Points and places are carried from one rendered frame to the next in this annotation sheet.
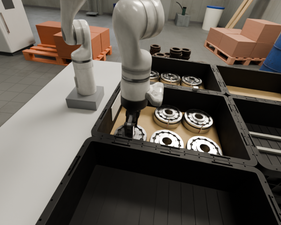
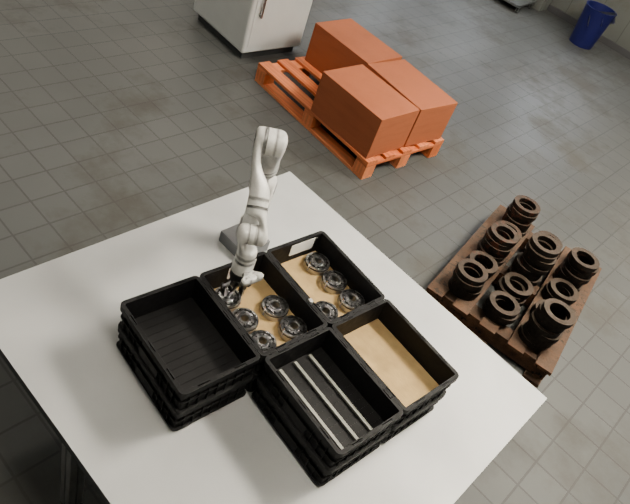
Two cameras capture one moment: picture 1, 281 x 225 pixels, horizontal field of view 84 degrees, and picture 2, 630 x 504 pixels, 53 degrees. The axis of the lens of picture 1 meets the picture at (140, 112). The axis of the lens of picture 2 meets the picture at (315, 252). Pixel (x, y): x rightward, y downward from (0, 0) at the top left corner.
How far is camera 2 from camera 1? 1.87 m
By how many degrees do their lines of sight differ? 22
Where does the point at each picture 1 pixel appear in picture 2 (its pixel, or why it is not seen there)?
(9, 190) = (134, 276)
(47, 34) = (326, 50)
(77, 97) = (232, 237)
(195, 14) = not seen: outside the picture
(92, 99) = not seen: hidden behind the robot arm
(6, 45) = (241, 37)
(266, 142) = (325, 385)
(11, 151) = (150, 249)
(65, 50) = (328, 109)
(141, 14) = (245, 236)
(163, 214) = (200, 344)
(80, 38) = not seen: hidden behind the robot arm
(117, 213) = (180, 325)
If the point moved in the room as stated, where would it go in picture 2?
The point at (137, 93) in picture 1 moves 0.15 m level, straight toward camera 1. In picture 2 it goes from (236, 269) to (203, 288)
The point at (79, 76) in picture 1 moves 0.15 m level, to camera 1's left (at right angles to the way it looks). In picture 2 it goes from (244, 219) to (221, 197)
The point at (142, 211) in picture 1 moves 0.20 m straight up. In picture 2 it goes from (192, 335) to (201, 297)
